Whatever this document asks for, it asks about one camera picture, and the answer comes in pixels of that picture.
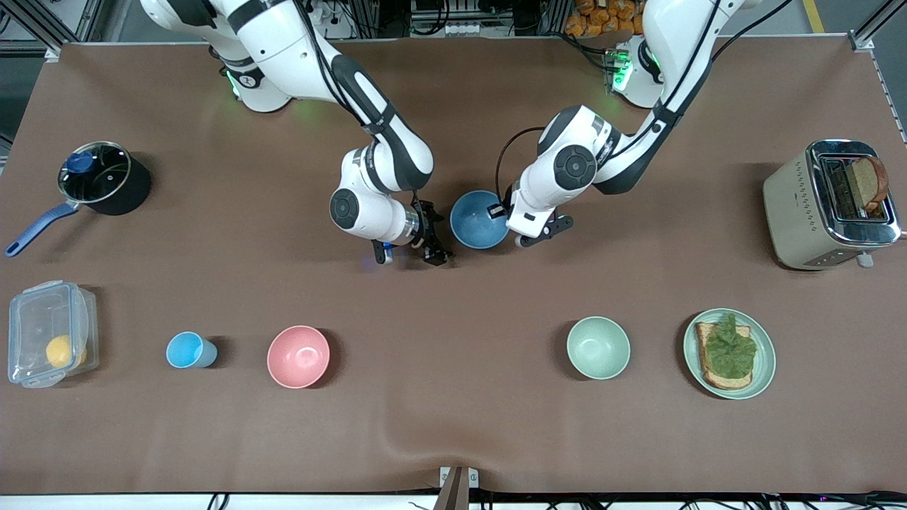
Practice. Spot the blue bowl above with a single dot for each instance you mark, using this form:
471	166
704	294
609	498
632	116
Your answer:
473	221

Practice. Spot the orange snack bag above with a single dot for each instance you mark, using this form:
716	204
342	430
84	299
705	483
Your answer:
602	18

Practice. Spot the green lettuce leaf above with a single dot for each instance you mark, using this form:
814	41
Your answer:
730	350

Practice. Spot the toasted bread slice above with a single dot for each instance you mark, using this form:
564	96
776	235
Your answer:
723	381

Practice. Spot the pink bowl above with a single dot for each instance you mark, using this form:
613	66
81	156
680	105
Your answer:
298	356

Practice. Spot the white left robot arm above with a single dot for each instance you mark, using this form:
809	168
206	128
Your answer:
574	166

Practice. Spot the metal table edge bracket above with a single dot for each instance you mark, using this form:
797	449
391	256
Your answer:
458	482

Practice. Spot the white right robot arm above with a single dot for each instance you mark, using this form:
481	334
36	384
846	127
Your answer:
382	142

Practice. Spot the brown table cloth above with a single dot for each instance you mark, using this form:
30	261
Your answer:
453	354

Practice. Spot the clear plastic food container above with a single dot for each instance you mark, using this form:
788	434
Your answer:
35	319

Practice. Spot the glass lid blue knob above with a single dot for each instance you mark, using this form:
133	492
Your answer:
96	173

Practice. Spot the green plate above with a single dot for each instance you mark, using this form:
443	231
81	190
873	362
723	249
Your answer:
764	368

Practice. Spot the metal corner bracket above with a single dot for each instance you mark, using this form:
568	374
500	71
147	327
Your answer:
863	42
52	54

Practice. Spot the beige chrome toaster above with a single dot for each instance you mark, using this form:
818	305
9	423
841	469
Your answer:
797	219

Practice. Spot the yellow lemon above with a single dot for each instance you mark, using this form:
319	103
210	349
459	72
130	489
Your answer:
62	351

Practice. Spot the light blue cup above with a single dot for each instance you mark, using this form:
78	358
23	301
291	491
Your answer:
186	350

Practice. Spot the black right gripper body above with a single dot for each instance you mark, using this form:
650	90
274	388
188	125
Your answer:
426	229

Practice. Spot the green bowl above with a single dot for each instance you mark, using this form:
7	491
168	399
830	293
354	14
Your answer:
598	347

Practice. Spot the white power strip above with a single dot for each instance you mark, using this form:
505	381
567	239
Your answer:
466	30

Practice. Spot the brown toast slice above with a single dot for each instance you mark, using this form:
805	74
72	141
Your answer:
868	183

